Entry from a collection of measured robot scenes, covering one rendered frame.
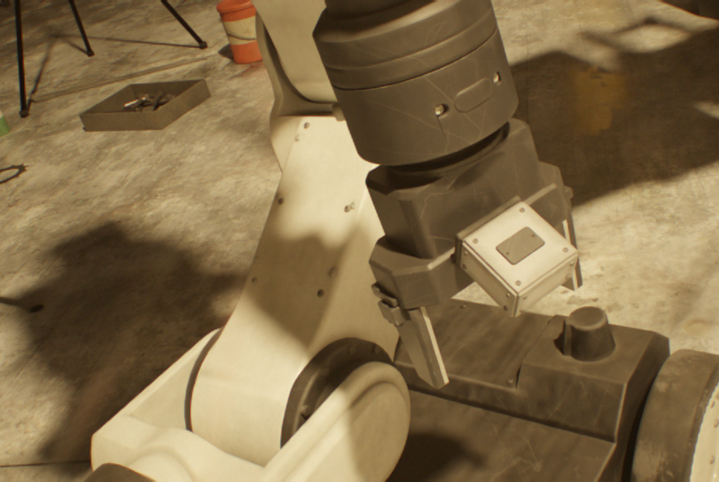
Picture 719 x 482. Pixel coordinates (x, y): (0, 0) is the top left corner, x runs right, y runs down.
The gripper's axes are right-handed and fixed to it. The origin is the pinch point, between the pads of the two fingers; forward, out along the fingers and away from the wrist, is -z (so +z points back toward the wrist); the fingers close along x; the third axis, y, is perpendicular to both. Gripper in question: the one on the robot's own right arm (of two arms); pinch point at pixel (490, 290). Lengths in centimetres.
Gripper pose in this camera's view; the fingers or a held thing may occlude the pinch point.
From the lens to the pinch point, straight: 48.7
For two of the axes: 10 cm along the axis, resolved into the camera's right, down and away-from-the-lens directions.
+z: -3.3, -8.2, -4.8
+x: 8.0, -5.1, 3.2
